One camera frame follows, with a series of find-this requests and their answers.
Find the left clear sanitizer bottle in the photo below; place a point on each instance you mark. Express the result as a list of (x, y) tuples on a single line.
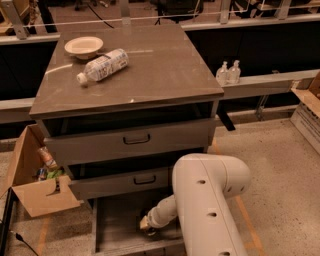
[(221, 74)]

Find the clear plastic water bottle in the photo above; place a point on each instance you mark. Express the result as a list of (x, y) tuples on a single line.
[(103, 66)]

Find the grey top drawer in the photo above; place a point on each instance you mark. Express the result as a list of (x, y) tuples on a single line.
[(133, 142)]

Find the grey drawer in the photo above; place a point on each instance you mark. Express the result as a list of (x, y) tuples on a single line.
[(123, 183), (116, 230), (133, 142)]

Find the grey middle drawer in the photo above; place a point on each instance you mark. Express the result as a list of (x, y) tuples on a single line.
[(123, 183)]

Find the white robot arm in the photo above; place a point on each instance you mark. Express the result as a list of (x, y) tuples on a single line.
[(201, 185)]

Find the cardboard box at right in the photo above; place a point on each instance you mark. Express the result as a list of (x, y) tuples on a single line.
[(306, 117)]

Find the right clear sanitizer bottle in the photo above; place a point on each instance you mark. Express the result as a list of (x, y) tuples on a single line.
[(234, 73)]

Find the white bowl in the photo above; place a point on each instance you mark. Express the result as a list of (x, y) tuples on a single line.
[(84, 47)]

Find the clear sanitizer bottle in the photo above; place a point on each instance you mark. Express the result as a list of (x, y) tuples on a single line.
[(221, 74), (234, 73)]

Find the grey bottom drawer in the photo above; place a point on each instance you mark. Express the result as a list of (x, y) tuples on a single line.
[(116, 230)]

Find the orange soda can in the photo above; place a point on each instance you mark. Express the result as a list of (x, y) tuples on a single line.
[(150, 231)]

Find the grey drawer cabinet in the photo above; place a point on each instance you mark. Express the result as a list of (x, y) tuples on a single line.
[(166, 81)]

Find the brown cardboard box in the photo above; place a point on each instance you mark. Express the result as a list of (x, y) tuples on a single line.
[(27, 177)]

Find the green snack bag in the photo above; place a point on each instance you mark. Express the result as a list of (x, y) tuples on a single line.
[(55, 174)]

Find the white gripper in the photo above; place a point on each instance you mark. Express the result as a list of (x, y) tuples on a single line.
[(154, 219)]

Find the snack can in box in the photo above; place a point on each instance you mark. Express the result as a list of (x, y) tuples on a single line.
[(47, 158)]

